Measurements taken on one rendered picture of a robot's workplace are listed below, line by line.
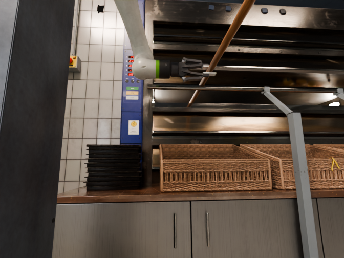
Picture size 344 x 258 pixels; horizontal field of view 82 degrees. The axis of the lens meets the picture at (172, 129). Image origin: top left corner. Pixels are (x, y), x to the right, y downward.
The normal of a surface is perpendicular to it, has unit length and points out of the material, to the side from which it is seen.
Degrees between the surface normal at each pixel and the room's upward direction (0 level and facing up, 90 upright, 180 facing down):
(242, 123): 70
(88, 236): 90
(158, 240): 90
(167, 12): 90
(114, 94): 90
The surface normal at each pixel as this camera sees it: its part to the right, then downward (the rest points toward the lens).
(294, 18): 0.08, -0.18
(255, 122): 0.07, -0.51
